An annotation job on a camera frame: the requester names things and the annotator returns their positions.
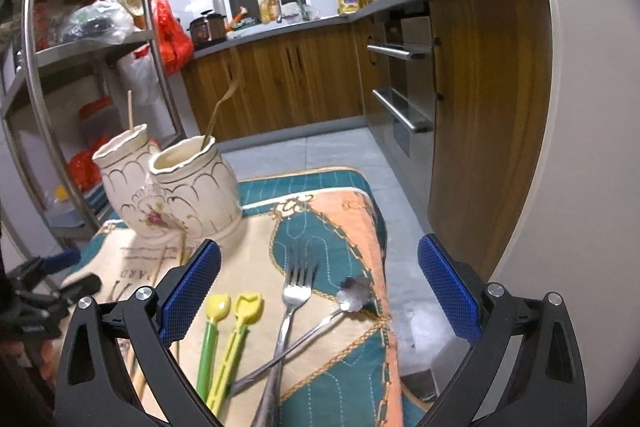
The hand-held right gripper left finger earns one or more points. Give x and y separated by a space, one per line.
190 292

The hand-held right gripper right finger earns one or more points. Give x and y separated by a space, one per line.
447 287

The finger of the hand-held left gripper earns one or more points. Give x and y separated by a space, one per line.
82 285
57 260

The wooden chopstick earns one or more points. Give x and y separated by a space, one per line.
130 112
182 247

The green and yellow plastic spoon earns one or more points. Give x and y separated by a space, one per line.
207 357

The silver flower-shaped spoon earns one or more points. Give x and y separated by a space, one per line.
352 294

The white ceramic double utensil holder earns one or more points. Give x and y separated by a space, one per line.
200 192

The silver metal fork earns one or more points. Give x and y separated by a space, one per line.
295 297

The small yellow object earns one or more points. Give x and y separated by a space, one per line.
61 193

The yellow plastic fork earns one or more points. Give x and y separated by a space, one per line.
230 357

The orange plastic bag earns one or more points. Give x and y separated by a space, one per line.
85 172

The teal and orange quilted mat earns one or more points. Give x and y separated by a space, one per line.
325 232

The red-lidded plastic jar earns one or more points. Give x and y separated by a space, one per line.
102 122

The thin gold spoon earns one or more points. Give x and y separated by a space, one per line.
216 114

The white plastic bag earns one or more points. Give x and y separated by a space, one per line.
142 77

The metal shelf rack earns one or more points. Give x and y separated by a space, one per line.
30 57

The built-in steel oven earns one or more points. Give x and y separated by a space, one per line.
405 77

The wooden kitchen cabinets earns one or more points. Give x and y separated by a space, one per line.
300 77

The clear plastic bag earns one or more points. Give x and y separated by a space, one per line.
97 22

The hanging red plastic bag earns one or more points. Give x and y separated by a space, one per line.
170 32

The pressure cooker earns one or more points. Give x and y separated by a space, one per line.
207 29

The yellow oil bottle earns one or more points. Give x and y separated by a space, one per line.
349 2

